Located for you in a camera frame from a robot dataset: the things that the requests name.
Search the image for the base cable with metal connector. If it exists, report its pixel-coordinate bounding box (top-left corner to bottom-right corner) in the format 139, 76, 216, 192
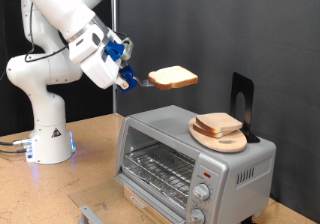
0, 137, 33, 148

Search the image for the black camera cable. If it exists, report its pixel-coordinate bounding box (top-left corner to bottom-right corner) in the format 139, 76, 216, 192
23, 2, 70, 64

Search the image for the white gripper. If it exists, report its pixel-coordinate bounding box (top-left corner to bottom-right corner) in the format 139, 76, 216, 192
68, 23, 131, 91

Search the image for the vertical metal pole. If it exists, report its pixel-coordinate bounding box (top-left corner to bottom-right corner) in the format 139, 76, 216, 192
111, 0, 119, 114

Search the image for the glass oven door with handle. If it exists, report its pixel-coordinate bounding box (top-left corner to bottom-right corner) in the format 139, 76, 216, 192
68, 174, 183, 224

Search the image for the silver toaster oven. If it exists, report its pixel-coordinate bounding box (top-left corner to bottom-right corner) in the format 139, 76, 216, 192
114, 104, 277, 224

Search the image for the silver oven knob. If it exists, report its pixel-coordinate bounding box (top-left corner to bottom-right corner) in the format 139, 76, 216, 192
186, 207, 206, 224
192, 182, 211, 202

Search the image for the round wooden cutting board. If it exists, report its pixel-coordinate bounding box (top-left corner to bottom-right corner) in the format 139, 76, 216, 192
187, 116, 248, 154

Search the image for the black base cable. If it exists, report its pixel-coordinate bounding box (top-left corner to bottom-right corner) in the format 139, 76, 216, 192
0, 147, 28, 155

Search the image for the black spatula with blue cube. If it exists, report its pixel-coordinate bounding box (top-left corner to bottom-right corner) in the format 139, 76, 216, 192
116, 64, 158, 93

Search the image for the black metal bookend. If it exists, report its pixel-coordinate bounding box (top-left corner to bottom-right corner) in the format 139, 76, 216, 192
229, 71, 261, 144

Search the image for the wire oven rack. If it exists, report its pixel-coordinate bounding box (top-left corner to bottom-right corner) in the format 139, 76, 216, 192
123, 142, 196, 199

